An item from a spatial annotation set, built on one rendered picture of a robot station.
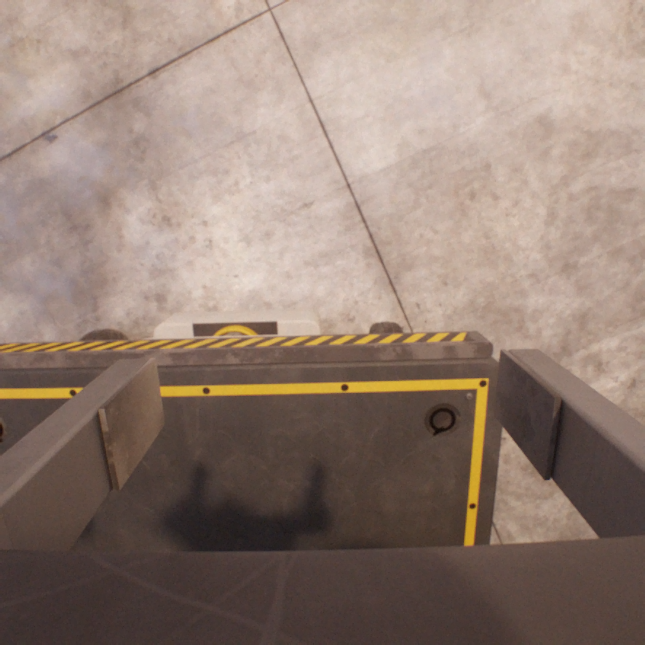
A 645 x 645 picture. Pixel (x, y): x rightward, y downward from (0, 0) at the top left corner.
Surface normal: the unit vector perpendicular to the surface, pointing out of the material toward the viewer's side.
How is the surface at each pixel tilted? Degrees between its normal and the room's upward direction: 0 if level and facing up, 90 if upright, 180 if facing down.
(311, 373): 0
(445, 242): 0
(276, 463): 0
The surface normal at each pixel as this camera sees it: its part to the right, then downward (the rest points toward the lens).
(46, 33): 0.00, 0.26
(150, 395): 1.00, -0.03
